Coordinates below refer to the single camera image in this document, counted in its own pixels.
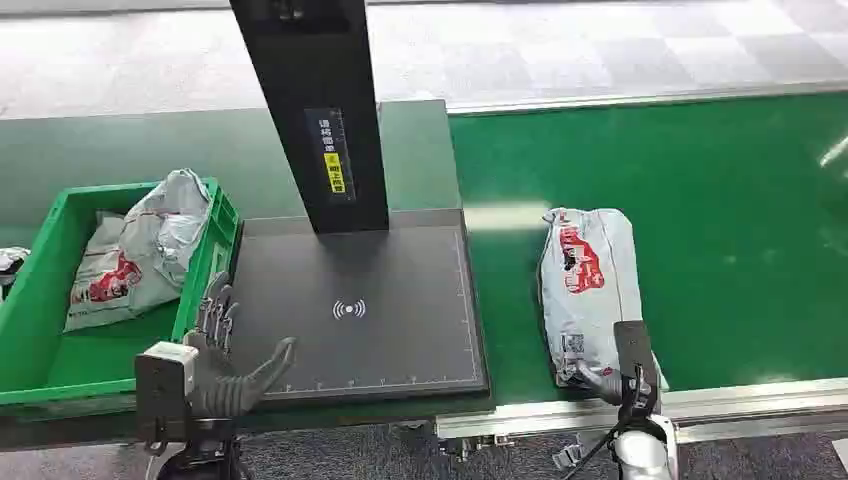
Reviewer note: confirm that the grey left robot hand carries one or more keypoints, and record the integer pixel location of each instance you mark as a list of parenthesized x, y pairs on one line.
[(222, 387)]

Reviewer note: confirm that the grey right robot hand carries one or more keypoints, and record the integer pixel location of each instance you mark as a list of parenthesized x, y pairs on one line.
[(634, 358)]

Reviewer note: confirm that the long grey red-print parcel bag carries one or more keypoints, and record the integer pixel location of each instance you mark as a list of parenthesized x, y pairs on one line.
[(590, 285)]

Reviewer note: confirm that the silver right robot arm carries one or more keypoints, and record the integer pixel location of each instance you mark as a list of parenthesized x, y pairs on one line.
[(646, 454)]

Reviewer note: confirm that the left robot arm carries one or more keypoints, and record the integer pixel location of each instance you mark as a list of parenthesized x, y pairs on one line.
[(202, 457)]

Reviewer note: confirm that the green conveyor belt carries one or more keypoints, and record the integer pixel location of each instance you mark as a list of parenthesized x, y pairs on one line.
[(722, 232)]

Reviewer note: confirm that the flat grey red-print parcel bag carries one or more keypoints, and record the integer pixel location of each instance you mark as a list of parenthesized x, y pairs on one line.
[(99, 285)]

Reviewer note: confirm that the crumpled grey parcel bag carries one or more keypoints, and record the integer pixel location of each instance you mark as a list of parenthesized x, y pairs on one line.
[(166, 232)]

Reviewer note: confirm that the green plastic crate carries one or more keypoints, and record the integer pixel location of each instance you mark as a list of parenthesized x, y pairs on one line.
[(40, 371)]

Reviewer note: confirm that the white and black object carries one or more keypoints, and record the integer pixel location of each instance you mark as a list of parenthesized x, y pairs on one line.
[(10, 262)]

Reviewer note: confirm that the yellow and black pillar label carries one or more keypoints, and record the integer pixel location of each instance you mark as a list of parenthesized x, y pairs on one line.
[(331, 156)]

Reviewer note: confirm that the black scanner pillar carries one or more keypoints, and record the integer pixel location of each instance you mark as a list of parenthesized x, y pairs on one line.
[(311, 99)]

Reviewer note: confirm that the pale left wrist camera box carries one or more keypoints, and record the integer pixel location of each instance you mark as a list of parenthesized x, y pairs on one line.
[(166, 387)]

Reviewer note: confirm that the aluminium conveyor frame rail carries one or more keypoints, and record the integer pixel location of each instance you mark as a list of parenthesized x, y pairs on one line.
[(742, 401)]

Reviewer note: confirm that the metal conveyor bracket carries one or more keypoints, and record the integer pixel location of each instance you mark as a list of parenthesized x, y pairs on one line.
[(568, 456)]

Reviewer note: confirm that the black scanner base plate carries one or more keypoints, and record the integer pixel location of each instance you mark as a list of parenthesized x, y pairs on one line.
[(358, 311)]

